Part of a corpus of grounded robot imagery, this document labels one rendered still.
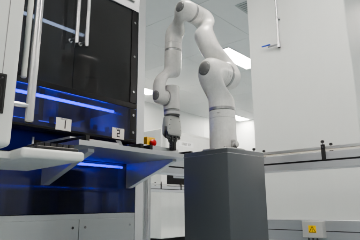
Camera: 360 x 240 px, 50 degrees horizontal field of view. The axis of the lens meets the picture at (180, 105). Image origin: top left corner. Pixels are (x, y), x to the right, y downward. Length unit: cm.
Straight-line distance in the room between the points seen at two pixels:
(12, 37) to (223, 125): 91
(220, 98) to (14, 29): 89
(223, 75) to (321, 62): 159
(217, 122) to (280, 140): 158
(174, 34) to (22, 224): 115
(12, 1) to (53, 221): 101
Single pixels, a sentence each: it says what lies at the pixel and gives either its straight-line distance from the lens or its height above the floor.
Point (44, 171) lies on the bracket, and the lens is 184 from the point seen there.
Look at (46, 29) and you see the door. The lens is 203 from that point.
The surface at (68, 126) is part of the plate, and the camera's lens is 195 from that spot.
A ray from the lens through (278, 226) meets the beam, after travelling 255.
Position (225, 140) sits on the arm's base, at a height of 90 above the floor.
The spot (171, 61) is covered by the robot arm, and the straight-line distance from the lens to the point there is 200.
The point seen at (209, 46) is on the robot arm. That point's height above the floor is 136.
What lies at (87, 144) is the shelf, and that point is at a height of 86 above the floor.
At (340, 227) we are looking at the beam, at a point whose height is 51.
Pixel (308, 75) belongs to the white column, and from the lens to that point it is 322.
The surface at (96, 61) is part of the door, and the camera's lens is 215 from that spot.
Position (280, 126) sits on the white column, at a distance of 323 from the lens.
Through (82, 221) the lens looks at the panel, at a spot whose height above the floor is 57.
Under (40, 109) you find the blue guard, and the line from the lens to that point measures 189.
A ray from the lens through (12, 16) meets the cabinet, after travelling 128.
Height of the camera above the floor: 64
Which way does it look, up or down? 15 degrees up
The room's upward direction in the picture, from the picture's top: straight up
